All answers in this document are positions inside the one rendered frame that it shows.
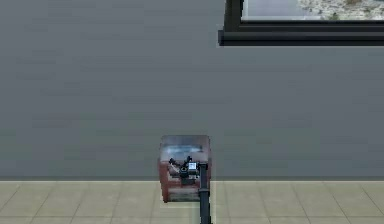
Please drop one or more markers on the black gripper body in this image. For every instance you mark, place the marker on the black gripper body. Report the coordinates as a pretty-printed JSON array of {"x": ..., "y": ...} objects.
[{"x": 184, "y": 173}]

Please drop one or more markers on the black framed window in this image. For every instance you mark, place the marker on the black framed window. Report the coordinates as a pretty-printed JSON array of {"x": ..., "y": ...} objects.
[{"x": 300, "y": 31}]

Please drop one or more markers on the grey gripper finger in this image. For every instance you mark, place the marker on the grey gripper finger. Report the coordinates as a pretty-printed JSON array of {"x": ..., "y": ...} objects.
[
  {"x": 174, "y": 164},
  {"x": 188, "y": 161}
]

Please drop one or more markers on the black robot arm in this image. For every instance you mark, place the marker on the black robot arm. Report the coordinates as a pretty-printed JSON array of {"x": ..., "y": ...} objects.
[{"x": 204, "y": 200}]

